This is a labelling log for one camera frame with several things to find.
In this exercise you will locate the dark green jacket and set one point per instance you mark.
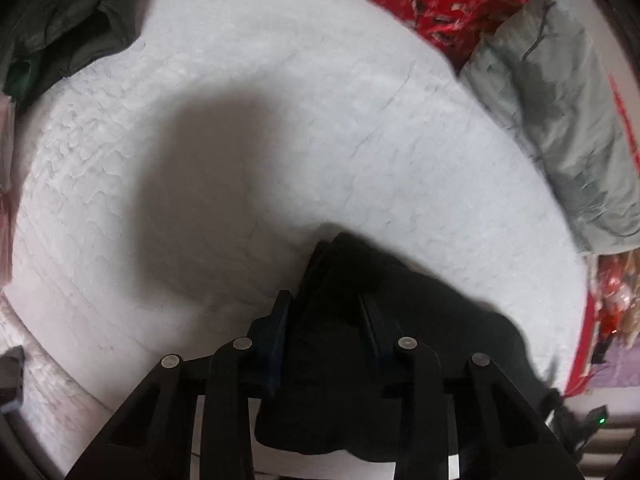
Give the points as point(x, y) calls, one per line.
point(65, 15)

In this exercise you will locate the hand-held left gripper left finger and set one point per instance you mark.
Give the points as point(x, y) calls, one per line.
point(277, 330)

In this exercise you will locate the teal cloth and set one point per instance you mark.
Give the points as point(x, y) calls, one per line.
point(20, 82)

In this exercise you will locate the black pants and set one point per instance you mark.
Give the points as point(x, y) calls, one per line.
point(340, 280)

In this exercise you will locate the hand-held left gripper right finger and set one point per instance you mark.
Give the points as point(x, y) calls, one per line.
point(417, 375)

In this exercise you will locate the pink cloth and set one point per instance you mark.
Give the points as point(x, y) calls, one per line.
point(6, 185)

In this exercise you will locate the white quilted blanket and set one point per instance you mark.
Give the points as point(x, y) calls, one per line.
point(300, 135)

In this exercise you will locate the grey floral pillow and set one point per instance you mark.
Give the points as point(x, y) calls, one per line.
point(555, 85)

